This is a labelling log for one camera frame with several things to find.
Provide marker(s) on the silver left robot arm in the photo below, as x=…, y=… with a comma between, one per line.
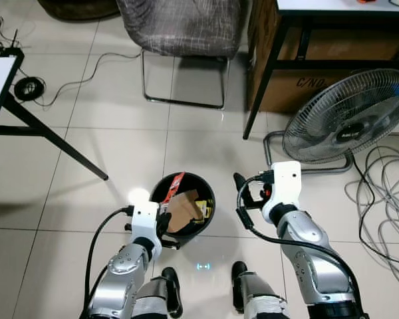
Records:
x=123, y=279

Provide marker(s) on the grey metal floor fan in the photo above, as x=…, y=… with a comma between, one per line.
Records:
x=349, y=137

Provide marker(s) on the yellow packet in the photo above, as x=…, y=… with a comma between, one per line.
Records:
x=204, y=209

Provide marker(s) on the large brown cardboard box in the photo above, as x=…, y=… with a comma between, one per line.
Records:
x=279, y=93

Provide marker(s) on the robot right leg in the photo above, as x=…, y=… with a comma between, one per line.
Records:
x=259, y=302

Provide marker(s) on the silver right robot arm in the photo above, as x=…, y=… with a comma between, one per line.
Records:
x=299, y=229

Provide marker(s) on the black router with antennas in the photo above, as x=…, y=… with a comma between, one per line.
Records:
x=12, y=52

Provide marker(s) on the red snack wrapper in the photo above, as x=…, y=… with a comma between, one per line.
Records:
x=174, y=186

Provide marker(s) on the white table black legs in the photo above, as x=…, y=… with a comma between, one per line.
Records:
x=53, y=136

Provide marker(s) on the folded brown cardboard piece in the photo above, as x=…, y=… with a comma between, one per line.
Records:
x=183, y=211

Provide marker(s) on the robot left leg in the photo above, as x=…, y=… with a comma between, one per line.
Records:
x=153, y=299

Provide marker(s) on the black frame white desk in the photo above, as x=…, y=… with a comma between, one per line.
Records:
x=306, y=21

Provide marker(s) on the black round rubbish bin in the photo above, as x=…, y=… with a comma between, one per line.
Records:
x=198, y=183

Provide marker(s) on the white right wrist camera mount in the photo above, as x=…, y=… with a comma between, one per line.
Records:
x=284, y=183

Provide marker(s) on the dark brown round basket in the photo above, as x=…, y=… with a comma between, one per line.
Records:
x=80, y=8

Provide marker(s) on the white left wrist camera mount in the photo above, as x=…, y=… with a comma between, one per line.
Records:
x=145, y=216

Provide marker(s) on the grey fabric metal chair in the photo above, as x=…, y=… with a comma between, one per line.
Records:
x=179, y=26

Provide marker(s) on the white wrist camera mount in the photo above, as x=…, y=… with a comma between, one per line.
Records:
x=145, y=216
x=284, y=183

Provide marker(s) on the robot leg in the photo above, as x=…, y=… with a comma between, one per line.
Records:
x=153, y=299
x=259, y=302

